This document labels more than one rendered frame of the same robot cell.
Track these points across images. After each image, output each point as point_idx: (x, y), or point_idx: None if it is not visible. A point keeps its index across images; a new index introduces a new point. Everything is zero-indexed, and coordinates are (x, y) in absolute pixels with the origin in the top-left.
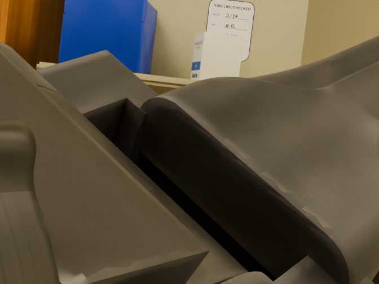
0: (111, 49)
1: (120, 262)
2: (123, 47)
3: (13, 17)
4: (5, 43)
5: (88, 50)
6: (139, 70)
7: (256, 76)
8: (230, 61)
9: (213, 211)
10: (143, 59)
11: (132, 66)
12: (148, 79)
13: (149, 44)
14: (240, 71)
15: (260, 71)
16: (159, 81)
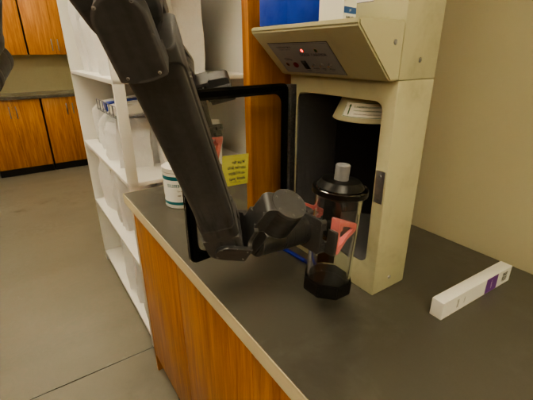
0: (276, 12)
1: None
2: (280, 9)
3: (254, 4)
4: (248, 21)
5: (268, 15)
6: (289, 22)
7: (381, 10)
8: (337, 3)
9: None
10: (297, 14)
11: (284, 20)
12: (288, 27)
13: (309, 3)
14: (372, 9)
15: (383, 5)
16: (293, 28)
